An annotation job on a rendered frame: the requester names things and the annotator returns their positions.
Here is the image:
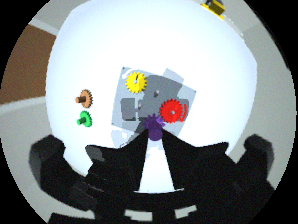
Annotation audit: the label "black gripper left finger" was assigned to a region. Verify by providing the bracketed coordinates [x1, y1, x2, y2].
[85, 129, 149, 192]

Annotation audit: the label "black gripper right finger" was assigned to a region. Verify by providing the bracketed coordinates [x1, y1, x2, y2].
[161, 128, 230, 190]

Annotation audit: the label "red gear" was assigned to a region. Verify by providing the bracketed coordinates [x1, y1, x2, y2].
[160, 99, 184, 124]

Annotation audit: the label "orange gear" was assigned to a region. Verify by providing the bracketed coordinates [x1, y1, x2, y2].
[76, 89, 93, 108]

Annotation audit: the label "purple gear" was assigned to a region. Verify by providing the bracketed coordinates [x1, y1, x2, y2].
[142, 113, 165, 143]

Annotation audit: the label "green gear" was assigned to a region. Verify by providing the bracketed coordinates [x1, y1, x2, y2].
[76, 111, 93, 128]

